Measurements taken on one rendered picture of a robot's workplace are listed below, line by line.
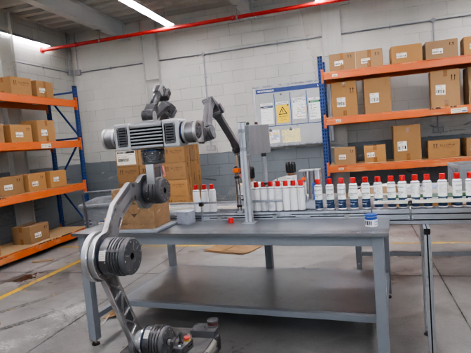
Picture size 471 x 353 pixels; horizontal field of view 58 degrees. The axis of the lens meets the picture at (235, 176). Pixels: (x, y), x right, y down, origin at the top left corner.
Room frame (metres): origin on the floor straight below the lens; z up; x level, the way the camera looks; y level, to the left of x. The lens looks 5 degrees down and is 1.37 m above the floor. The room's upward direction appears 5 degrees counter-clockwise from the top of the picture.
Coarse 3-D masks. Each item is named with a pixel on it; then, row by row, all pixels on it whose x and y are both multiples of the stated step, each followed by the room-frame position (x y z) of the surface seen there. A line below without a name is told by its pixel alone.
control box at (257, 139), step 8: (248, 128) 2.75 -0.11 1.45; (256, 128) 2.78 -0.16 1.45; (264, 128) 2.82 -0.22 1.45; (248, 136) 2.75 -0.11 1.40; (256, 136) 2.78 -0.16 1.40; (264, 136) 2.82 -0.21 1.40; (248, 144) 2.76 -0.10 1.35; (256, 144) 2.78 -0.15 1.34; (264, 144) 2.82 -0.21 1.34; (248, 152) 2.77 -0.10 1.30; (256, 152) 2.77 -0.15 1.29; (264, 152) 2.81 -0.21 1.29
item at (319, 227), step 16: (192, 224) 2.90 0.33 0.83; (208, 224) 2.86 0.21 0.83; (224, 224) 2.81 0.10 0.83; (240, 224) 2.76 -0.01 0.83; (256, 224) 2.72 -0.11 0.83; (272, 224) 2.67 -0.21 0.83; (288, 224) 2.63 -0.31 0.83; (304, 224) 2.59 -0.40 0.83; (320, 224) 2.55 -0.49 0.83; (336, 224) 2.51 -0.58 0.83; (352, 224) 2.48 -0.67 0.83; (384, 224) 2.41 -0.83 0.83
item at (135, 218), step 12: (132, 204) 2.80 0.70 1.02; (156, 204) 2.81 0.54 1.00; (168, 204) 2.98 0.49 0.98; (132, 216) 2.80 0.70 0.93; (144, 216) 2.78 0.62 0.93; (156, 216) 2.79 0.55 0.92; (168, 216) 2.96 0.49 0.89; (120, 228) 2.83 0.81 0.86; (132, 228) 2.80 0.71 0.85; (144, 228) 2.78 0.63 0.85
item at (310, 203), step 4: (304, 172) 2.93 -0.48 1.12; (308, 172) 2.90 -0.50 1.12; (316, 172) 2.93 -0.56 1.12; (320, 172) 2.90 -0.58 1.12; (304, 176) 2.93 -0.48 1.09; (308, 176) 2.89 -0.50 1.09; (316, 176) 2.93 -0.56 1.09; (320, 176) 2.89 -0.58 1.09; (308, 180) 2.88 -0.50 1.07; (320, 180) 2.88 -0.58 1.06; (308, 184) 2.88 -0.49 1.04; (320, 184) 2.87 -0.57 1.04; (308, 188) 2.88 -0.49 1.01; (308, 192) 2.88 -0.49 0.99; (308, 200) 2.83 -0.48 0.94; (312, 200) 2.83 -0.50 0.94; (308, 204) 2.83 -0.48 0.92; (312, 204) 2.83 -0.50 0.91; (308, 208) 2.83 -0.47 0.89; (312, 208) 2.83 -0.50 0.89
